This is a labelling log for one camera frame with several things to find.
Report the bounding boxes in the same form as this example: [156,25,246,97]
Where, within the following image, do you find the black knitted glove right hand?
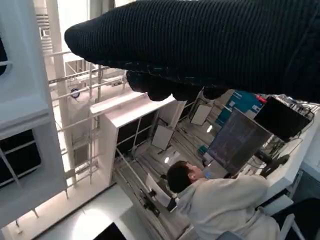
[64,0,320,104]

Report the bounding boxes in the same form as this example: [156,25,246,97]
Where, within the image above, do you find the teal poster board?
[219,89,266,126]

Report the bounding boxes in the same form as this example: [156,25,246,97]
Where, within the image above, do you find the computer monitor with dark screen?
[207,108,273,175]

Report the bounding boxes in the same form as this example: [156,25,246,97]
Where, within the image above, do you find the black blank monitor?
[253,96,312,141]

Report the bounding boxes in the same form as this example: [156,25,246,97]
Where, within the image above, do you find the small white mesh cabinet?
[89,91,183,187]

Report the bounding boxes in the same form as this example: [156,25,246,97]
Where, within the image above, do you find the white bag with blue logo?
[66,87,97,161]

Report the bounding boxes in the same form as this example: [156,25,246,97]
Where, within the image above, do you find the white desk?
[237,114,320,203]

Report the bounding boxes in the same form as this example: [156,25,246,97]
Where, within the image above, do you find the seated person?
[166,160,282,240]

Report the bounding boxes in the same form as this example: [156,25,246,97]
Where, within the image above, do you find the grey office chair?
[222,197,320,240]

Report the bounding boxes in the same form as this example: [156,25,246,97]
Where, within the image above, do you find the black flat panel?
[93,222,127,240]

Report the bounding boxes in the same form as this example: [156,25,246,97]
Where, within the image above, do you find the white metal railing frame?
[43,49,126,188]

